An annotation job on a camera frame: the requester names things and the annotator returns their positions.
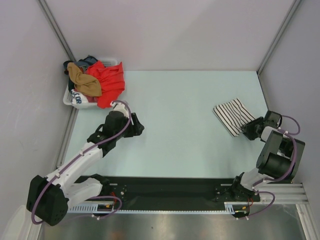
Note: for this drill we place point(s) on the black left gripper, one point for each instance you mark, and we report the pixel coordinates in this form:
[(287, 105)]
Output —
[(136, 129)]

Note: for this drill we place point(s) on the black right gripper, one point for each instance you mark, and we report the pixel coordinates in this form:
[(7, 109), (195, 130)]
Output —
[(249, 133)]

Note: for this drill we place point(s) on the black white striped tank top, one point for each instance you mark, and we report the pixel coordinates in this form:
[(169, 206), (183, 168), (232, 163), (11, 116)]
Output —
[(233, 115)]

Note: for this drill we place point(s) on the tan brown garment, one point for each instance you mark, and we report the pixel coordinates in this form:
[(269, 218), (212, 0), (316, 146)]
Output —
[(84, 83)]

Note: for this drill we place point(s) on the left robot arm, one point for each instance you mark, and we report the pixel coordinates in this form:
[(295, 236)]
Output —
[(50, 197)]

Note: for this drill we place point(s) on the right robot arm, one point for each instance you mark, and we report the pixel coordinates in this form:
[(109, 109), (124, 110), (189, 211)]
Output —
[(279, 158)]

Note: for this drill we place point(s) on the red garment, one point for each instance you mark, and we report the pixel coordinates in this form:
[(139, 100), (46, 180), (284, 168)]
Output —
[(111, 80)]

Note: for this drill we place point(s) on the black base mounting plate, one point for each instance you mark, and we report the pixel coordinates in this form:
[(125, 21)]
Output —
[(171, 194)]

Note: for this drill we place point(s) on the white plastic laundry basket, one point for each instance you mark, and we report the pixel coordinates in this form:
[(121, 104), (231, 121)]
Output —
[(68, 97)]

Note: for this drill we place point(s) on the dark blue garment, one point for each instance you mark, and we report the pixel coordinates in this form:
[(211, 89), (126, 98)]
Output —
[(86, 62)]

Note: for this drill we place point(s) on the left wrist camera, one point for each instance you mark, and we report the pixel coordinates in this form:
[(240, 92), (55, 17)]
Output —
[(120, 107)]

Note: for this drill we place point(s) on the aluminium frame rail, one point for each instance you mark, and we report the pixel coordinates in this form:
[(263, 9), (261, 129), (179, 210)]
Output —
[(285, 194)]

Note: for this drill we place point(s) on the white slotted cable duct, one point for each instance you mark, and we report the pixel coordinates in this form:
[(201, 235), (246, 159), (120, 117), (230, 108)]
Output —
[(106, 208)]

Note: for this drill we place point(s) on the right aluminium corner post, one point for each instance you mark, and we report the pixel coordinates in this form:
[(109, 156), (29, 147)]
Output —
[(279, 34)]

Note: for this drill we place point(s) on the aluminium corner post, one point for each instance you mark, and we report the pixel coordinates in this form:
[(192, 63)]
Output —
[(45, 8), (279, 34)]

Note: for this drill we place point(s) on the left aluminium corner post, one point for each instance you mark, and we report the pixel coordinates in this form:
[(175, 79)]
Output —
[(45, 8)]

